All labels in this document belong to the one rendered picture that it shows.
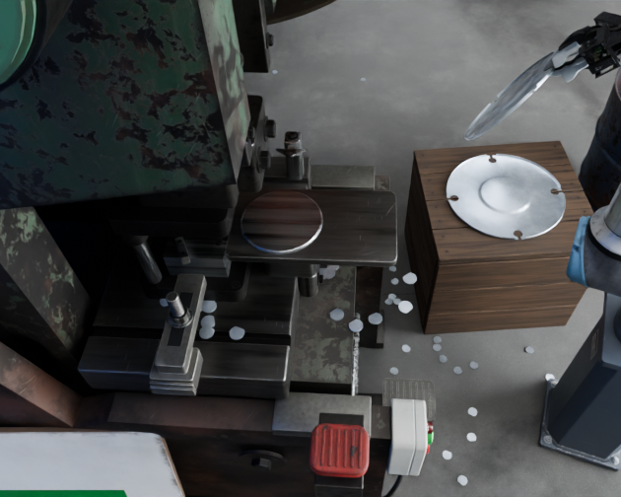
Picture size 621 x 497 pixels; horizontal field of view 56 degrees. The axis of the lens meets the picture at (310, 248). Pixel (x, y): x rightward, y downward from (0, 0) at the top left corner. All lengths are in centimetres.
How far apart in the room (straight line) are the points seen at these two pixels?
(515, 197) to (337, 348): 78
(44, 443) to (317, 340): 46
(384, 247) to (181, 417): 39
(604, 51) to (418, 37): 146
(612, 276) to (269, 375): 59
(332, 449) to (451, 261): 77
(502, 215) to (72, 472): 108
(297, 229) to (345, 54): 181
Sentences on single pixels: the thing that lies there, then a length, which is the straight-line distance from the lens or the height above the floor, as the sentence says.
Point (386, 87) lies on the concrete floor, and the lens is 243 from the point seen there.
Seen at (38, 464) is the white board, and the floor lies 50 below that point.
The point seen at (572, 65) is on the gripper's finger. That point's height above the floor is 67.
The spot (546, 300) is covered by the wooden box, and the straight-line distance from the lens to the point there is 164.
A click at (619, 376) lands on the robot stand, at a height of 40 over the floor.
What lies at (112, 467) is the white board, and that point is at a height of 49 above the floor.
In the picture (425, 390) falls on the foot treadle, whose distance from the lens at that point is 142.
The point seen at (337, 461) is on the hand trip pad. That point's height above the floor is 76.
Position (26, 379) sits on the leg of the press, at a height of 70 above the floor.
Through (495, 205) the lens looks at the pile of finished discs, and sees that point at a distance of 151.
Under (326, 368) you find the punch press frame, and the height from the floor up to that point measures 65.
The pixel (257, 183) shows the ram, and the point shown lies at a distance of 76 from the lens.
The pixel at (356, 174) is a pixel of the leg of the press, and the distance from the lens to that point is 114.
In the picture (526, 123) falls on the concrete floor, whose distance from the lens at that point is 234.
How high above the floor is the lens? 144
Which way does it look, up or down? 52 degrees down
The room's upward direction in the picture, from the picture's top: 4 degrees counter-clockwise
